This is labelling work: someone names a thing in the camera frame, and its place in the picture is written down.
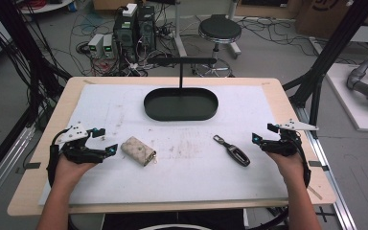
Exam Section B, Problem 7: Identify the aluminium rail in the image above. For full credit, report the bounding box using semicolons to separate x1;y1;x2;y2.
294;104;359;230
0;124;36;214

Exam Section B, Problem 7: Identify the white round table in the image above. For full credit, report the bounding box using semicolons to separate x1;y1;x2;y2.
18;0;75;15

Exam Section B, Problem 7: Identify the black computer tower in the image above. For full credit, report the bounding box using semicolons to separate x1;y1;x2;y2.
136;5;157;53
112;11;139;62

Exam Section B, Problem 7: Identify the beige key pouch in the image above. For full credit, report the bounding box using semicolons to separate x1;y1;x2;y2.
120;135;158;168

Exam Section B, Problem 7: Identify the white table mat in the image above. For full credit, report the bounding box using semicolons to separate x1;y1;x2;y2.
38;82;289;206

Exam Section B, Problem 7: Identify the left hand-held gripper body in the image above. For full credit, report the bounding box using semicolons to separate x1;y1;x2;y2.
56;123;109;165

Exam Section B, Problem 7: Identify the black frame strut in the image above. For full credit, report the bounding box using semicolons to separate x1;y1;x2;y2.
0;0;73;128
282;0;368;137

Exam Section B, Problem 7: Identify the person's left hand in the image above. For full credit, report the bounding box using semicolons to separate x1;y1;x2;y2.
54;155;97;190

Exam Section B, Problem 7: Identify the grey power supply unit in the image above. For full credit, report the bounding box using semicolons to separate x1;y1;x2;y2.
103;34;117;59
87;33;105;59

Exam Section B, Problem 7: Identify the person's dark clothing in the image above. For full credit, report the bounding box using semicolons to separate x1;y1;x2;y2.
103;208;247;230

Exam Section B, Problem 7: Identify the person's right hand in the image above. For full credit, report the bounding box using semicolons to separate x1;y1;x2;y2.
265;151;306;191

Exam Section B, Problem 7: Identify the white floor board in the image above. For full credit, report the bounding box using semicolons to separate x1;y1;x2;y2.
325;62;368;134

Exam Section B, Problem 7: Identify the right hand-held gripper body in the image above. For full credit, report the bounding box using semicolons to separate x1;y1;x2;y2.
260;118;320;158

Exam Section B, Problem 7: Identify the black car key fob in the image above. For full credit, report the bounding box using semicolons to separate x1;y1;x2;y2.
212;133;251;168

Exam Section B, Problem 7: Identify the cardboard box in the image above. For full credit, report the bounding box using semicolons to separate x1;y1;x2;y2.
294;0;368;41

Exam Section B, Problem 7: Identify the dark tape strip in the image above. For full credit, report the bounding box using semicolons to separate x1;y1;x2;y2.
308;160;331;173
14;162;42;175

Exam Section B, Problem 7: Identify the tangle of floor cables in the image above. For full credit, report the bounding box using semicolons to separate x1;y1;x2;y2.
236;16;320;58

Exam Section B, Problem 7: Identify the black oval tray with stand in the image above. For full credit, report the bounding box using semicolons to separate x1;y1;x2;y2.
143;56;220;123

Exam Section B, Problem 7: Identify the white box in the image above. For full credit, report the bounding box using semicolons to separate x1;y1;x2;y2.
121;2;139;18

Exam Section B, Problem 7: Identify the black round stool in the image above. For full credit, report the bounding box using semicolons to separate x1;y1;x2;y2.
193;13;242;79

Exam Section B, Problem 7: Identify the white metal stand leg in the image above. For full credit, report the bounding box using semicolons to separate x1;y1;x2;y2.
172;0;189;59

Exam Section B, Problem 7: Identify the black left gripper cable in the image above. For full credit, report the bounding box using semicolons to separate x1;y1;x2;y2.
45;126;73;190

